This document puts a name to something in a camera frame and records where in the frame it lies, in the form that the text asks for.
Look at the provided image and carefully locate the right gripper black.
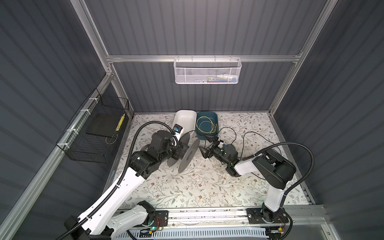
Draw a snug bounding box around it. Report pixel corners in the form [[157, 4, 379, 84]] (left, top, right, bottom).
[[199, 135, 230, 168]]

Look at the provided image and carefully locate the black wire basket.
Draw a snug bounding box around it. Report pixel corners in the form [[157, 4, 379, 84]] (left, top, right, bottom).
[[57, 91, 130, 164]]

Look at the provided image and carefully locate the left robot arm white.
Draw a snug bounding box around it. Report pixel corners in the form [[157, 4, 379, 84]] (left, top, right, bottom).
[[58, 121, 186, 240]]

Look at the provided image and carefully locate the white plastic bin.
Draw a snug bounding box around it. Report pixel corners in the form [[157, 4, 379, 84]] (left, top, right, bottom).
[[172, 110, 197, 139]]

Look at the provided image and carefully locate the yellow strip in basket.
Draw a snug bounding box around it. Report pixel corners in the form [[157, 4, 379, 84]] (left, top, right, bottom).
[[116, 114, 126, 132]]

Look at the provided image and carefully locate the black pad in basket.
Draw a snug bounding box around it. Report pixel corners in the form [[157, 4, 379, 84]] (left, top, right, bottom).
[[86, 114, 121, 138]]

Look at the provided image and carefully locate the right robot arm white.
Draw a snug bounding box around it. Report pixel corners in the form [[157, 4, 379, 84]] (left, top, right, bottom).
[[199, 136, 315, 223]]

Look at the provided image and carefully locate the grey foam spool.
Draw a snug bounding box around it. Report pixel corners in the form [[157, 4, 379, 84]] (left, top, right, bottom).
[[167, 133, 200, 173]]

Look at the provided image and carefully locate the teal plastic bin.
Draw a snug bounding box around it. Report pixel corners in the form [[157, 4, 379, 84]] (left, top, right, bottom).
[[195, 112, 219, 140]]

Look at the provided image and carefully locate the yellow cable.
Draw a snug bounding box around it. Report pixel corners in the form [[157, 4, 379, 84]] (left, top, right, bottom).
[[196, 116, 218, 135]]

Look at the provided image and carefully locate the white wire mesh basket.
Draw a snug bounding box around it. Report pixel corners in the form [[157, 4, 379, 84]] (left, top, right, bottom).
[[173, 58, 242, 85]]

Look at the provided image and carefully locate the black cable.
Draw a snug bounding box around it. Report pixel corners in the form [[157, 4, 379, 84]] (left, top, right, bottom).
[[203, 126, 283, 181]]

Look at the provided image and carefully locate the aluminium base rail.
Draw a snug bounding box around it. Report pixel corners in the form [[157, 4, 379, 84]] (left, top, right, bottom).
[[80, 205, 325, 240]]

